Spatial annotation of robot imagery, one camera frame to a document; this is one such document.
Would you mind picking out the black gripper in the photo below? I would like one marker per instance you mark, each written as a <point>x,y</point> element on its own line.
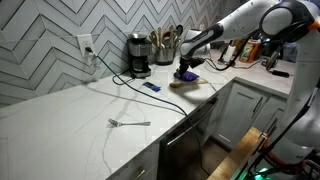
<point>184,64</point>

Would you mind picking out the blue lunch box lid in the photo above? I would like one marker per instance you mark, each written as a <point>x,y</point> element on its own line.
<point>186,77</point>

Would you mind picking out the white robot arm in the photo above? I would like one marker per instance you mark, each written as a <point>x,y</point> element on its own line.
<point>287,22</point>

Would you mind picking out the steel utensil holder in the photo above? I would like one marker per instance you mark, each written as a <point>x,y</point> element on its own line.
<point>165,56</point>

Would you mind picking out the wooden spoon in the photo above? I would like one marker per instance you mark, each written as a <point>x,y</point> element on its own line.
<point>182,84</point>

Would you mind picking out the blue snack wrapper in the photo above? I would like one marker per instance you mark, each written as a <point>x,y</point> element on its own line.
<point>152,86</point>

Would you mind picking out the white paper towel roll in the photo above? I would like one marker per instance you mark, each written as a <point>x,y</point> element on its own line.
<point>229,53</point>

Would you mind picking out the black coffee maker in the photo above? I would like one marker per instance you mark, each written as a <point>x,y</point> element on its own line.
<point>139,49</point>

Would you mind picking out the orange labelled bottle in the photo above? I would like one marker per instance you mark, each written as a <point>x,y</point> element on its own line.
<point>249,51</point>

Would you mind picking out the grey lower cabinets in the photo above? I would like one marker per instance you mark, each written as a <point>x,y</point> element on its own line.
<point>243,108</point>

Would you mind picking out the silver fork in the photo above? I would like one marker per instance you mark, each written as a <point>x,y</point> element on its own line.
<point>119,124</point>

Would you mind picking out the wooden butcher block table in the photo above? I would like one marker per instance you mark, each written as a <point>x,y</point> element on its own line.
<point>231,166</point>

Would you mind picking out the stainless dishwasher with handle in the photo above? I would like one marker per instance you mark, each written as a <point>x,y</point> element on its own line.
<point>182,143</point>

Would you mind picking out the white wall outlet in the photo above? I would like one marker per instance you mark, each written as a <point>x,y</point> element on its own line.
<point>85,41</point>

